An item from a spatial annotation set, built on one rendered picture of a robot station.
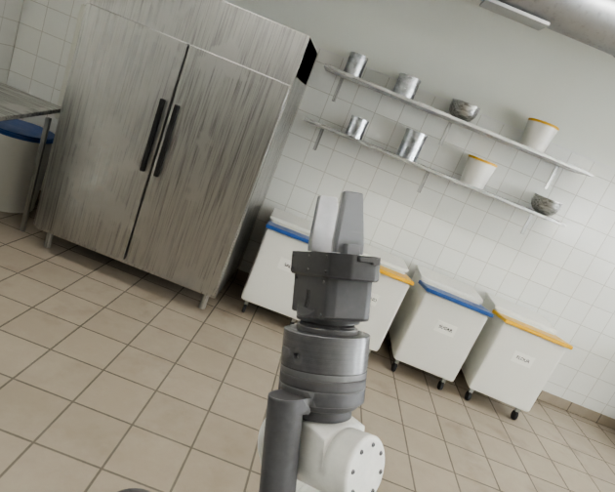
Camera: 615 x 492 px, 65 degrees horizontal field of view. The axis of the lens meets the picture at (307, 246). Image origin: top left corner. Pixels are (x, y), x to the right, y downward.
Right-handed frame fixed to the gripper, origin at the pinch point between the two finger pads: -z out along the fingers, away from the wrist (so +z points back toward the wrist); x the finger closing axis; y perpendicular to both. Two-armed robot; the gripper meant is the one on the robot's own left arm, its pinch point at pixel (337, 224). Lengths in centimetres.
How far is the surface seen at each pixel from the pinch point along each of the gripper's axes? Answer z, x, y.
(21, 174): -44, -399, 70
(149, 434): 92, -193, -15
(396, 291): 20, -257, -195
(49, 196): -24, -341, 46
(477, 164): -83, -240, -248
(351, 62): -149, -276, -149
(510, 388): 87, -229, -289
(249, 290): 30, -311, -97
